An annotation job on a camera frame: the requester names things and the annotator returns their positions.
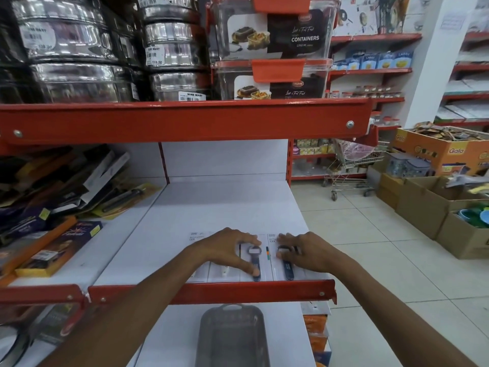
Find person's left hand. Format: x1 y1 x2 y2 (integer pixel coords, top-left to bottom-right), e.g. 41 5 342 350
197 227 262 278

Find person's right hand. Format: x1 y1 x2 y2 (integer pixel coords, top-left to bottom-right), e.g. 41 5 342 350
276 232 344 273

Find carded bottle opener pack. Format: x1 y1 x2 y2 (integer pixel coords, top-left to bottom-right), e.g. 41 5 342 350
186 232 270 283
267 233 334 282

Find person's right forearm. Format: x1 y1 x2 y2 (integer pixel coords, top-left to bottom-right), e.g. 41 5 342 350
332 250 480 367

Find person's left forearm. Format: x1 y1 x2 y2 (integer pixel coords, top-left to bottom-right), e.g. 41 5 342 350
38 241 209 367

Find grey plastic tray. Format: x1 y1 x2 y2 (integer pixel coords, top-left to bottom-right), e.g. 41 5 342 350
195 304 271 367

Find stack of orange packets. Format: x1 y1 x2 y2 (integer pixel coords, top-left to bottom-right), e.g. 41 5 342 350
303 312 332 367

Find metal shopping cart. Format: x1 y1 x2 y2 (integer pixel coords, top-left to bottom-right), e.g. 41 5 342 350
322 138 389 202

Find row of yellow boxes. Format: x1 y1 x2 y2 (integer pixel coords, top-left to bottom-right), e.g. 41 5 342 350
295 137 336 156

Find small brown cardboard box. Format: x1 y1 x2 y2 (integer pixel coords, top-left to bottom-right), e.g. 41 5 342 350
376 173 406 211

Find pink bag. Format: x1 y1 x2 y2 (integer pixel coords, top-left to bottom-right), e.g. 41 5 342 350
335 138 378 162

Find large open cardboard box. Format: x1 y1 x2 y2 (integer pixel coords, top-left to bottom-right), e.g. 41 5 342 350
395 175 489 240

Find yellow carded kitchen tool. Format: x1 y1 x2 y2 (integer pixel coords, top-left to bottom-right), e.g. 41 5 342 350
93 182 162 219

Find clear plastic storage containers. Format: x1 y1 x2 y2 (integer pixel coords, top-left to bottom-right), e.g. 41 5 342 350
387 152 437 178

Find clear container with orange lid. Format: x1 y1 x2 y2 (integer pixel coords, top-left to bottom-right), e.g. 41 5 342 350
215 59 334 100
209 0 341 60

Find cardboard box with bowls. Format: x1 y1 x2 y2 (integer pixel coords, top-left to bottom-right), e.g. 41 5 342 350
437 209 489 260

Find row of small jars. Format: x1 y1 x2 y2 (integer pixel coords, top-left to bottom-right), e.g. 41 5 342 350
329 85 402 100

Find orange printed cardboard box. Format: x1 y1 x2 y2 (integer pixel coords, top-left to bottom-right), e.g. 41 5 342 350
393 122 489 177

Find blue and yellow flat box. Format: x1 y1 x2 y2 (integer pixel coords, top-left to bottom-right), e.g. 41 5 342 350
15 221 103 279

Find green plastic bowls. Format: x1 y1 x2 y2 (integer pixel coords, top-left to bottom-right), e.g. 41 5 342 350
458 205 489 230

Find small steel round tin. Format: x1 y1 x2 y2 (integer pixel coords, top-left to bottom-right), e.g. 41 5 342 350
143 22 209 68
137 0 200 24
149 70 211 101

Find red background shelving unit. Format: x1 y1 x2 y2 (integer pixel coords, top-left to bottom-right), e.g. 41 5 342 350
290 32 424 182

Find row of blue packets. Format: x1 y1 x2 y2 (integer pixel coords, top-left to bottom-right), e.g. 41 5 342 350
334 50 414 71

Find pile of packaged kitchen tools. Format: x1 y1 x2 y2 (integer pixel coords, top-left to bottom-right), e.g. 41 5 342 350
0 146 132 247

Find long orange flat box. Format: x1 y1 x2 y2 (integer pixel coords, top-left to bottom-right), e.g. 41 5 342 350
0 215 78 280

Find packaged pans on shelf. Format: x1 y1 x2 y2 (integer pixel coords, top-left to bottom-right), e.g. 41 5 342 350
0 305 89 367

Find red shelving with white goods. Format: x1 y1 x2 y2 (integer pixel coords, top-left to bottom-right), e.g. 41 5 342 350
435 30 489 127

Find large steel round tin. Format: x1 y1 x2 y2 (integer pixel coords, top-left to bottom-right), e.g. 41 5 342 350
11 0 109 62
30 63 139 104

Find row of cookware boxes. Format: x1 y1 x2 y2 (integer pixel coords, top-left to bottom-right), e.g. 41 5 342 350
335 0 426 35

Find short red shelf rail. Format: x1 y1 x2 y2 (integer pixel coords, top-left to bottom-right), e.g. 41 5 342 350
88 279 338 306

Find long red shelf rail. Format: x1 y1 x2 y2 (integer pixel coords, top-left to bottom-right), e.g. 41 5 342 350
0 97 378 146

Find red shelf rail with bracket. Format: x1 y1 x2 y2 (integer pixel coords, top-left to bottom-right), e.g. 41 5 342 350
0 284 87 307

